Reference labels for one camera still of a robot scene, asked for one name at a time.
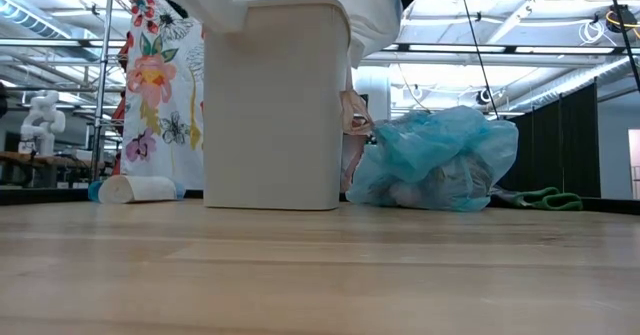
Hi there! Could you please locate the blue plastic trash bag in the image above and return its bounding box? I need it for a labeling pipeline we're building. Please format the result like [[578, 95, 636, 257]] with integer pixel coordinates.
[[345, 105, 520, 213]]

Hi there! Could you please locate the white plastic trash bin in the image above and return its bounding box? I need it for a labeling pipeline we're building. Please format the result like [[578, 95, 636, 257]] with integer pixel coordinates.
[[202, 0, 351, 211]]

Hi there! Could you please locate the thin black slanted pole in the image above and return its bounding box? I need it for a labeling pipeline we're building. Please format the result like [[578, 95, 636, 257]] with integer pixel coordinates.
[[604, 0, 640, 94], [458, 0, 501, 121]]

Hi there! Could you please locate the floral print curtain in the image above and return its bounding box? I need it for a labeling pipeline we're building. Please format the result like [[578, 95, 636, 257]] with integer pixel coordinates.
[[119, 0, 206, 191]]

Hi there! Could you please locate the pink hanging cloth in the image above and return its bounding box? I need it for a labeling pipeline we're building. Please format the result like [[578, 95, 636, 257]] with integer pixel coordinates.
[[340, 67, 374, 192]]

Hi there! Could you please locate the metal rolling rack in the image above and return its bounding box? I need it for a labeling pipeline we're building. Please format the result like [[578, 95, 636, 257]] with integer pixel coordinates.
[[89, 0, 374, 194]]

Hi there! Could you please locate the wooden workbench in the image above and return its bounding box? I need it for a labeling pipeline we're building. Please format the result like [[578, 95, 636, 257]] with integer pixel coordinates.
[[0, 150, 106, 189]]

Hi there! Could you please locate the white paper towel roll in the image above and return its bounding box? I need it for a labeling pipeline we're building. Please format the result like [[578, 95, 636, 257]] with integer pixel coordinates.
[[97, 174, 177, 205]]

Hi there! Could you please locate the black partition wall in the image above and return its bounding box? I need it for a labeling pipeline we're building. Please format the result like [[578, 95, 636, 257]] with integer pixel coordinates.
[[499, 77, 601, 199]]

